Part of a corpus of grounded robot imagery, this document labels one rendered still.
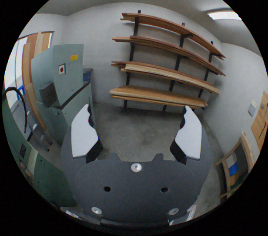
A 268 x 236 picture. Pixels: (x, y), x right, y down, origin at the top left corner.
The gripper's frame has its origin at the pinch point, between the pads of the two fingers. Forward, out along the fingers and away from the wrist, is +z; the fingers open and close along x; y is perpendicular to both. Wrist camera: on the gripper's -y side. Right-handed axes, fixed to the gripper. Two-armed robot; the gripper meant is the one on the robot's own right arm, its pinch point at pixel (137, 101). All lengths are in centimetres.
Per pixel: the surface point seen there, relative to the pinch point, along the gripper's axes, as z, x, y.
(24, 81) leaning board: 38, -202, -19
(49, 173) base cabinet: -25, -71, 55
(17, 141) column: -25, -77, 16
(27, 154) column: -26, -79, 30
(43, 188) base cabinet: -48, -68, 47
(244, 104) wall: 45, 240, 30
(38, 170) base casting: -30, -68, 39
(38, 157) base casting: -17, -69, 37
